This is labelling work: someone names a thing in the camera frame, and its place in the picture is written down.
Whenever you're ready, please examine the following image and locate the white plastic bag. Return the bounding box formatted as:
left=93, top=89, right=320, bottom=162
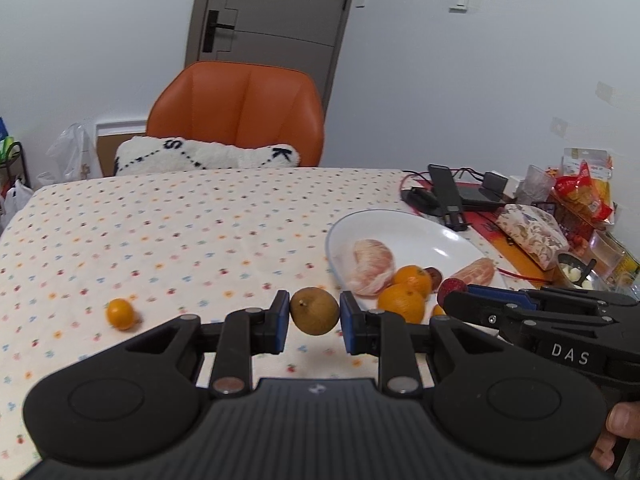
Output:
left=37, top=122, right=103, bottom=186

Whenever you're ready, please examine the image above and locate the bowl with garlic cloves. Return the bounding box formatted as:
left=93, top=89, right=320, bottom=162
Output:
left=552, top=252, right=606, bottom=290

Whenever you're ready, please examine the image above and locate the large orange mandarin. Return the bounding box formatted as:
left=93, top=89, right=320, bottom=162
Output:
left=392, top=264, right=433, bottom=298

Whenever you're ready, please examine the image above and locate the brown longan fruit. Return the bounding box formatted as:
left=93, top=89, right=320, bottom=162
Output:
left=290, top=287, right=340, bottom=336

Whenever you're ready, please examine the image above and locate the small orange kumquat on table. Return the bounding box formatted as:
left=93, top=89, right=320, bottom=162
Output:
left=105, top=298, right=137, bottom=330

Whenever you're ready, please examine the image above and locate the orange leather chair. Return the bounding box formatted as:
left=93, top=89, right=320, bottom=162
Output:
left=145, top=62, right=324, bottom=167

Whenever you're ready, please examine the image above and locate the right human hand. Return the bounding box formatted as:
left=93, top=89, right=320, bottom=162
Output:
left=591, top=402, right=640, bottom=470

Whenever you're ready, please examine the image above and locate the small orange kumquat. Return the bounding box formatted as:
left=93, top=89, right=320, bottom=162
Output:
left=432, top=304, right=446, bottom=315
left=105, top=298, right=137, bottom=330

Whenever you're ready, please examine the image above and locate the black door handle lock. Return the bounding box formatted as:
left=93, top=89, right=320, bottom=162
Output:
left=202, top=10, right=235, bottom=53

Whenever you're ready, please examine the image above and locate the clear glass cup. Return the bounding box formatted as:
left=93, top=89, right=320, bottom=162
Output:
left=515, top=165, right=555, bottom=205

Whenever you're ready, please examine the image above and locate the peeled pomelo chunk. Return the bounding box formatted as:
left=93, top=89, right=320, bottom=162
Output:
left=347, top=238, right=395, bottom=297

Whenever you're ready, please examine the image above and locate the black phone stand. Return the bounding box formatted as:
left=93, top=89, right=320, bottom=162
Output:
left=427, top=164, right=468, bottom=232

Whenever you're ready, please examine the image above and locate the white ceramic plate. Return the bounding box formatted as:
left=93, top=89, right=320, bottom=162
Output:
left=326, top=209, right=484, bottom=288

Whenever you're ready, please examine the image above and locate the white fluffy cushion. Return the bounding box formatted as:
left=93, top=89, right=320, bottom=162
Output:
left=114, top=136, right=300, bottom=176

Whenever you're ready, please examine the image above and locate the red snack bag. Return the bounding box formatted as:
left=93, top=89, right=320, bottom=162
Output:
left=554, top=159, right=614, bottom=223

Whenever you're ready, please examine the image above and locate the small red fruit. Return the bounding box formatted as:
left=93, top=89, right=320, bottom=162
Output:
left=424, top=266, right=442, bottom=292
left=437, top=278, right=468, bottom=309

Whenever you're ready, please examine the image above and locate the black power bank device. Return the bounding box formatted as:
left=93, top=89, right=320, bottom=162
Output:
left=457, top=184, right=506, bottom=211

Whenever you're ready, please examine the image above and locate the grey door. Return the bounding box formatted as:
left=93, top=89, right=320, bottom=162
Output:
left=184, top=0, right=352, bottom=107

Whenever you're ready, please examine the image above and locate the black metal shelf rack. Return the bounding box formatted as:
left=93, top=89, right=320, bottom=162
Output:
left=0, top=141, right=29, bottom=195

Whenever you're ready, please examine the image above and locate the floral dotted tablecloth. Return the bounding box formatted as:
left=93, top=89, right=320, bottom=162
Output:
left=1, top=168, right=412, bottom=479

